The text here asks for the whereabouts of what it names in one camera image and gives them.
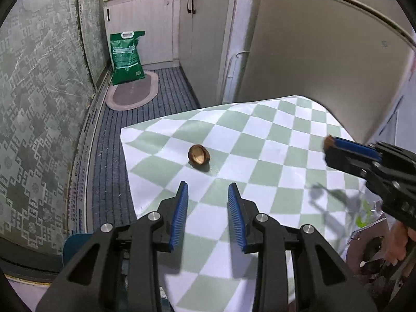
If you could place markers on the white tall cabinet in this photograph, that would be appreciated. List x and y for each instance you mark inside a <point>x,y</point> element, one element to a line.
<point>208,39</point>

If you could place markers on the grey refrigerator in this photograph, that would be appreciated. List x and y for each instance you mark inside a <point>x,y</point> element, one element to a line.
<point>325,55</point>

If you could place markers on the green rice bag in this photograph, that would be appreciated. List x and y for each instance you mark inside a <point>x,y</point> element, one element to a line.
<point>126,58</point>

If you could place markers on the brown nut shell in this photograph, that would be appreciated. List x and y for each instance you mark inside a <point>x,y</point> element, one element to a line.
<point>199,156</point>

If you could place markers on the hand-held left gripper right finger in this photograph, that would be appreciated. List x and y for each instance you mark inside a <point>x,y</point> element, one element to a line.
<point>235,214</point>

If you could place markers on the white low cabinet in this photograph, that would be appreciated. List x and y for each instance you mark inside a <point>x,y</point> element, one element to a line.
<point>156,29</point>

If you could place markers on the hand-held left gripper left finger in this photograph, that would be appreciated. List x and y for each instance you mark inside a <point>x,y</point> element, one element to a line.
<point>180,214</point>

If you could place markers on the large patterned mattress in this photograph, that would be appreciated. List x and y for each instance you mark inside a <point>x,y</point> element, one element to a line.
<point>39,104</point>

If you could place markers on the striped grey floor mat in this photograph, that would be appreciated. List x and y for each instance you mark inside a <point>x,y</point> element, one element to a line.
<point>110,152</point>

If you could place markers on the grey plastic garbage bag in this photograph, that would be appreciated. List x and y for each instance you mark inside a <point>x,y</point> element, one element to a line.
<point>360,237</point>

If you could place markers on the grey oval floor mat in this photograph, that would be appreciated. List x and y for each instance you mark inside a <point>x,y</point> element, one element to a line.
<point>130,92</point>

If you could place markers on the narrow patterned mattress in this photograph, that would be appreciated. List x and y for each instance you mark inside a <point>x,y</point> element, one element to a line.
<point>92,22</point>

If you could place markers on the blue stool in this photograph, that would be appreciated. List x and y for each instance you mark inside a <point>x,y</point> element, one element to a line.
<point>76,245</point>

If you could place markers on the small brown nut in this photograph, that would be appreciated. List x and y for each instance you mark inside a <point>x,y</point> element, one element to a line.
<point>329,143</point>

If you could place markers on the green white checkered tablecloth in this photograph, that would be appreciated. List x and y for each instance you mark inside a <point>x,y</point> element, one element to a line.
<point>276,169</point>

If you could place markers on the white metal frame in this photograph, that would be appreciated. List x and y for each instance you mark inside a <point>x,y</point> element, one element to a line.
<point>231,65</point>

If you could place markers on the person's right hand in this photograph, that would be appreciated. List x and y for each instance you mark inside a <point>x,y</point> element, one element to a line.
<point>396,240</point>

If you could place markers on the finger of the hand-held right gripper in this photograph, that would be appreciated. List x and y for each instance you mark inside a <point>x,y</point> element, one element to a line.
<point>357,148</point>
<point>344,162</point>

